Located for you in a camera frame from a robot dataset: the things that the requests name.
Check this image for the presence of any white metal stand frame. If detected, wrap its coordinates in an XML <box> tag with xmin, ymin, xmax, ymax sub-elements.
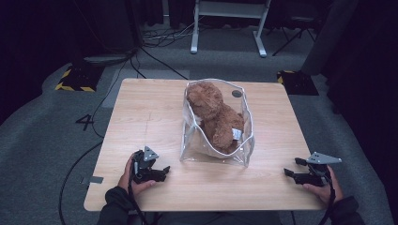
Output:
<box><xmin>190</xmin><ymin>0</ymin><xmax>272</xmax><ymax>58</ymax></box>

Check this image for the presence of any person's left hand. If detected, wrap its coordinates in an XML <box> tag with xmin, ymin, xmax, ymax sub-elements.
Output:
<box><xmin>117</xmin><ymin>154</ymin><xmax>158</xmax><ymax>197</ymax></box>

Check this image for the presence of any black floor cable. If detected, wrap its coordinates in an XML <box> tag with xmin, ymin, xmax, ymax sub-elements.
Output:
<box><xmin>57</xmin><ymin>46</ymin><xmax>191</xmax><ymax>225</ymax></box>

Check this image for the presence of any black tripod stand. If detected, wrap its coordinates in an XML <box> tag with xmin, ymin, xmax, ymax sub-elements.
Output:
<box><xmin>271</xmin><ymin>15</ymin><xmax>317</xmax><ymax>58</ymax></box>

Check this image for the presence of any bundle of floor cables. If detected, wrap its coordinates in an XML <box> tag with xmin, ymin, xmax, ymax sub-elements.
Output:
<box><xmin>142</xmin><ymin>18</ymin><xmax>201</xmax><ymax>50</ymax></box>

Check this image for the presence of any black yellow striped base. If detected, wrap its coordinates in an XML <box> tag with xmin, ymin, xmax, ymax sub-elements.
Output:
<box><xmin>276</xmin><ymin>69</ymin><xmax>320</xmax><ymax>97</ymax></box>
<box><xmin>54</xmin><ymin>64</ymin><xmax>104</xmax><ymax>94</ymax></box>

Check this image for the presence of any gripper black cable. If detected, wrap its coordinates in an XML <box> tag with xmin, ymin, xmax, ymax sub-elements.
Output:
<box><xmin>317</xmin><ymin>172</ymin><xmax>338</xmax><ymax>225</ymax></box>
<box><xmin>127</xmin><ymin>179</ymin><xmax>149</xmax><ymax>225</ymax></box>

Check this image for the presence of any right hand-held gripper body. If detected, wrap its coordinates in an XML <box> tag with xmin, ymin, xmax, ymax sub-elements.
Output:
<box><xmin>294</xmin><ymin>151</ymin><xmax>343</xmax><ymax>188</ymax></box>

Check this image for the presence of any grey tape strip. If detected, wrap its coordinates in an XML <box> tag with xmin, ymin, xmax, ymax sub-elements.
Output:
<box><xmin>79</xmin><ymin>175</ymin><xmax>105</xmax><ymax>186</ymax></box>

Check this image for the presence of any clear plastic bag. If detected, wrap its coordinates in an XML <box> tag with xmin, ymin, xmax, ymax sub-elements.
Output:
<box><xmin>179</xmin><ymin>78</ymin><xmax>256</xmax><ymax>169</ymax></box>

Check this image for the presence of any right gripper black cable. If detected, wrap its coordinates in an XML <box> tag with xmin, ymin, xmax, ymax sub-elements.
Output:
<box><xmin>317</xmin><ymin>172</ymin><xmax>338</xmax><ymax>225</ymax></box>

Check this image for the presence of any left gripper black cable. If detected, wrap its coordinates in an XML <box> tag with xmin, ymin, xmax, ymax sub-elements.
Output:
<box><xmin>127</xmin><ymin>179</ymin><xmax>149</xmax><ymax>225</ymax></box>

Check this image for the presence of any brown plush teddy bear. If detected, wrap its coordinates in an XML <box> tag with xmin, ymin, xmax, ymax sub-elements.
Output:
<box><xmin>186</xmin><ymin>81</ymin><xmax>245</xmax><ymax>156</ymax></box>

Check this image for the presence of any person's right hand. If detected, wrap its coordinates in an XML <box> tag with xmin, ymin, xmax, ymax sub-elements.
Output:
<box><xmin>301</xmin><ymin>165</ymin><xmax>344</xmax><ymax>208</ymax></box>

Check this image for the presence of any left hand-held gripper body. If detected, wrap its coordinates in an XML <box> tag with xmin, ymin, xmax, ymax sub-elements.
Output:
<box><xmin>131</xmin><ymin>145</ymin><xmax>167</xmax><ymax>185</ymax></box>

